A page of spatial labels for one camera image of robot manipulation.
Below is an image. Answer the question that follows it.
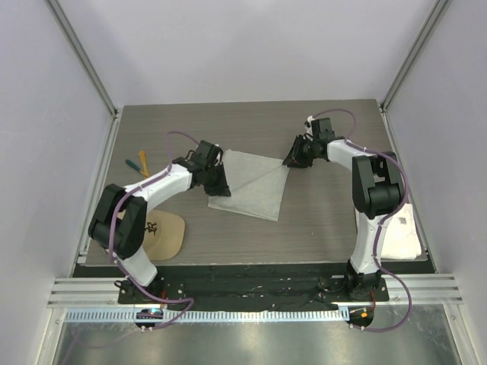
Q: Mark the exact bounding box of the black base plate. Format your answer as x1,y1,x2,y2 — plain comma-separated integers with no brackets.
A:
117,262,391,311

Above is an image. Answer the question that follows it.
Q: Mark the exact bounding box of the green handled gold utensil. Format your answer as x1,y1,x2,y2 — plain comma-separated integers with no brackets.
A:
125,159,145,175

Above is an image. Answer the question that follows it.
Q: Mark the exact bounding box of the white folded towel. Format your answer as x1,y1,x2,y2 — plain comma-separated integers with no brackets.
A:
380,203,422,260

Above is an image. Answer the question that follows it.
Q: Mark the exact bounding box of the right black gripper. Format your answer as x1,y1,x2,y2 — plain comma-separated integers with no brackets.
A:
282,135,317,169

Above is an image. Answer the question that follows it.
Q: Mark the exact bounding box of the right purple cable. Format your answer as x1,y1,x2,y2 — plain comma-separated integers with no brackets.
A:
314,108,414,334

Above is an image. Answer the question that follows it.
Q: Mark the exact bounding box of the grey cloth napkin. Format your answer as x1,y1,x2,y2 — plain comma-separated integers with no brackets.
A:
208,150,289,222

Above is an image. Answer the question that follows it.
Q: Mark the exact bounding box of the right aluminium frame post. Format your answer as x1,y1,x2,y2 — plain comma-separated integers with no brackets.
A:
380,0,451,113

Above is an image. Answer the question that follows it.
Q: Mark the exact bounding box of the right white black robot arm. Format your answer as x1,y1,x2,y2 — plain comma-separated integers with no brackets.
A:
282,135,406,300

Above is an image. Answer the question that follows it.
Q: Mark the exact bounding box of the left aluminium frame post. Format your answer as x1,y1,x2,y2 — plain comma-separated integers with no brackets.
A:
45,0,119,119

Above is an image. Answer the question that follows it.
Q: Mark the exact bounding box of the aluminium frame post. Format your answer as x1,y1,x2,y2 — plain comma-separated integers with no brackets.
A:
45,0,119,119
380,0,451,113

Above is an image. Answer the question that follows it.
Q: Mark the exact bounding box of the purple cable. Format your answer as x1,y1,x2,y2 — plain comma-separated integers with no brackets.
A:
108,131,197,330
314,108,414,334

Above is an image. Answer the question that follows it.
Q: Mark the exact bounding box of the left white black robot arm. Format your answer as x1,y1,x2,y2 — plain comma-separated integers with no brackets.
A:
88,158,231,303

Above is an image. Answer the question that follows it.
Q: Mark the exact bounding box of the beige cap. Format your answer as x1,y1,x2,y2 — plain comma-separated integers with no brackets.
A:
141,209,186,262

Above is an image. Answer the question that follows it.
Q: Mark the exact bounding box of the white slotted cable duct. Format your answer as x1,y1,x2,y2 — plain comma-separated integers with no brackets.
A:
64,307,349,323

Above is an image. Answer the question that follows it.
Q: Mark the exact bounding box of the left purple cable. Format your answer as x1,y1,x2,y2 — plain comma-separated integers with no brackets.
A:
108,131,197,330

